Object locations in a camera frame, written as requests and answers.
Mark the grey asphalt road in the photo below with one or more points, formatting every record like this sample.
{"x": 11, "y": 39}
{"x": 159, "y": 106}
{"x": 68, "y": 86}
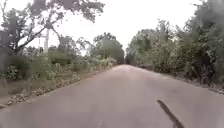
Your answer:
{"x": 110, "y": 100}

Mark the row of trees and bushes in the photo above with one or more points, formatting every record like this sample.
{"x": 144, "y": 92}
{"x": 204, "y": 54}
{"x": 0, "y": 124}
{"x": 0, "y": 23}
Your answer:
{"x": 50, "y": 56}
{"x": 186, "y": 53}

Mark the pale utility pole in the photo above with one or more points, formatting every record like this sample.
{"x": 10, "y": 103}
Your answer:
{"x": 46, "y": 40}

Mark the dirt verge strip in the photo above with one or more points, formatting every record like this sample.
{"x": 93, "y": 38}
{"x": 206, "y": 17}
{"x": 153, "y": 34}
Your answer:
{"x": 36, "y": 87}

